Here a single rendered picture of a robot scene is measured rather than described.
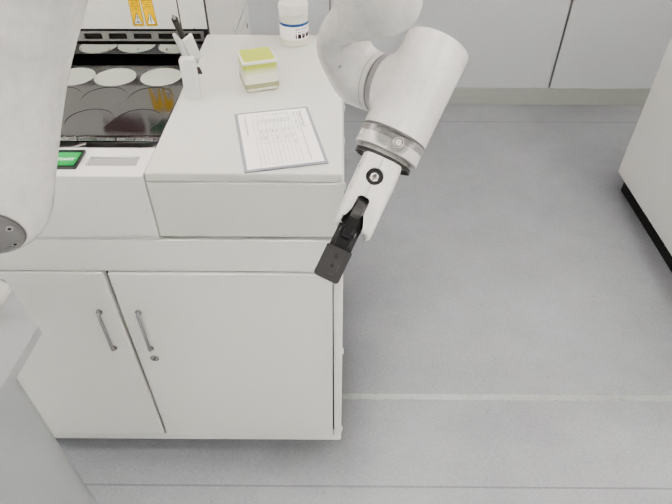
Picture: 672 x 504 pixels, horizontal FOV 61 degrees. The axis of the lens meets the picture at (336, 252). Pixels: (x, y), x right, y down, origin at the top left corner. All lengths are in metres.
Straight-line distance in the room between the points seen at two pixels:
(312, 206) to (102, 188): 0.37
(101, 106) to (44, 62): 0.85
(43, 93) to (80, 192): 0.51
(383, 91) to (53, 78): 0.36
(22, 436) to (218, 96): 0.75
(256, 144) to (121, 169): 0.24
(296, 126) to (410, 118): 0.46
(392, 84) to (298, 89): 0.57
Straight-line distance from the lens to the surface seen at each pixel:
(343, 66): 0.73
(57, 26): 0.57
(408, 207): 2.51
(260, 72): 1.24
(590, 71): 3.48
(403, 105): 0.70
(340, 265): 0.67
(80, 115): 1.42
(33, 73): 0.59
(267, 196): 1.02
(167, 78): 1.52
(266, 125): 1.13
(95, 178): 1.08
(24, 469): 1.27
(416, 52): 0.72
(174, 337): 1.33
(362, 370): 1.88
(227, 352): 1.35
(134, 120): 1.35
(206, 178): 1.02
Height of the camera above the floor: 1.52
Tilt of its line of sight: 42 degrees down
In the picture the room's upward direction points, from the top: straight up
